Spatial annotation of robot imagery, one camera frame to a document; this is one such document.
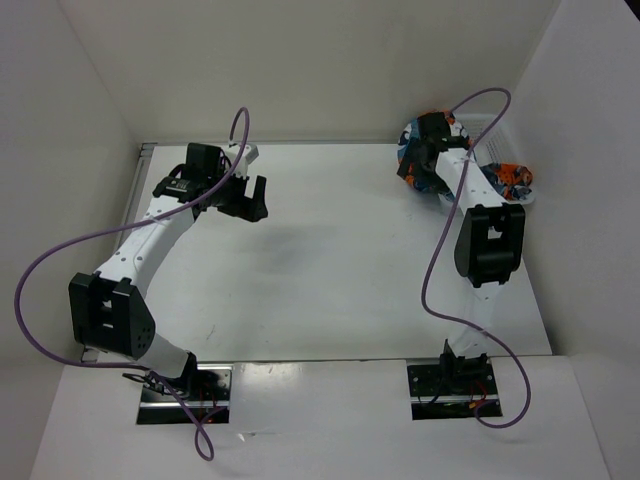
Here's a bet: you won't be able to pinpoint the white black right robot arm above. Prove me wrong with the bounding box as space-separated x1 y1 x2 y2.
397 111 525 397

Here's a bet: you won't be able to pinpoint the colourful patterned shorts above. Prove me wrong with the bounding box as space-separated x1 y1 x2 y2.
396 110 533 201

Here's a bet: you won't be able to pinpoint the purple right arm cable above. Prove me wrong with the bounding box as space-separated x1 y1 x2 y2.
421 88 531 430

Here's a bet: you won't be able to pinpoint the white plastic basket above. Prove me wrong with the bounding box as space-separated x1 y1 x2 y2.
436 114 535 214

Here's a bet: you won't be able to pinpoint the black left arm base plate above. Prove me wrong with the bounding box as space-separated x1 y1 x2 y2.
123 363 233 425

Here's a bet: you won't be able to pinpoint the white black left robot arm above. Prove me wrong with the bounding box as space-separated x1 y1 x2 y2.
69 143 268 400

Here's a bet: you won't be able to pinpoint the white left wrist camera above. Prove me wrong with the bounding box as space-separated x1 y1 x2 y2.
222 144 259 179

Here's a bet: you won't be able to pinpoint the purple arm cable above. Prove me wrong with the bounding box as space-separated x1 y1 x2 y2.
14 106 253 461
421 88 531 430

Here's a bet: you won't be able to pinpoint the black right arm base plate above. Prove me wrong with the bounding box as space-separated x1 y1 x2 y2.
407 354 502 420

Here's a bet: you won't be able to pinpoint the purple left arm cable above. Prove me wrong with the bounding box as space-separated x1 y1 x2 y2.
14 106 253 461

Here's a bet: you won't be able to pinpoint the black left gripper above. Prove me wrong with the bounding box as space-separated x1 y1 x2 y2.
207 164 267 223

